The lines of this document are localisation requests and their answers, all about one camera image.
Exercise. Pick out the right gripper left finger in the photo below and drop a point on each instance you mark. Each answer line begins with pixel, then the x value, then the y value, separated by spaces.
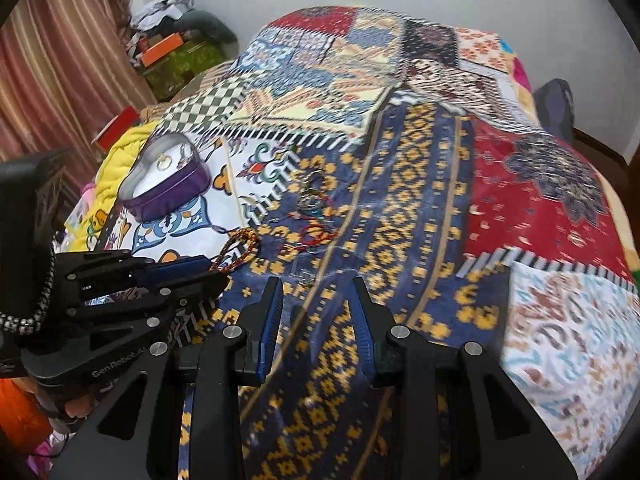
pixel 260 323

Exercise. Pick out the orange box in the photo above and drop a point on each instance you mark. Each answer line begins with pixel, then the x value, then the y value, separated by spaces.
pixel 160 49

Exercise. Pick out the grey white clothes pile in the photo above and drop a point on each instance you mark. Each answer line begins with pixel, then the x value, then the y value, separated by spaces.
pixel 152 13

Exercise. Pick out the striped brown curtain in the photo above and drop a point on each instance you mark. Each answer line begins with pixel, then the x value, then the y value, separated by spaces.
pixel 65 74

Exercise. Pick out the colourful patchwork bedspread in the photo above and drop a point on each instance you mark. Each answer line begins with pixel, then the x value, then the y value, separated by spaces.
pixel 461 214

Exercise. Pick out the yellow cartoon blanket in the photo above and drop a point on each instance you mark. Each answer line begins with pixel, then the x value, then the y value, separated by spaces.
pixel 115 167

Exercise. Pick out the tangled thin jewelry pile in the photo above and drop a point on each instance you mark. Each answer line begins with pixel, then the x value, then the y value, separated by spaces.
pixel 314 212

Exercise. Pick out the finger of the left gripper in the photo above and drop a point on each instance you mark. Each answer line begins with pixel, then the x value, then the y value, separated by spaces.
pixel 108 304
pixel 160 272

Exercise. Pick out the green patterned box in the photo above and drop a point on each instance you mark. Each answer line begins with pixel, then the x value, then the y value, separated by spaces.
pixel 168 75

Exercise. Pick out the purple heart-shaped jewelry tin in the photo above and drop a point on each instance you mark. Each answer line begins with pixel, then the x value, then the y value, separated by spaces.
pixel 159 183

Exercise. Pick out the dark grey bag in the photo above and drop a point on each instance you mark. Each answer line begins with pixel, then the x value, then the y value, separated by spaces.
pixel 555 109

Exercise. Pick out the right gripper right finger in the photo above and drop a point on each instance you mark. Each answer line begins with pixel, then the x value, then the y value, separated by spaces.
pixel 371 322

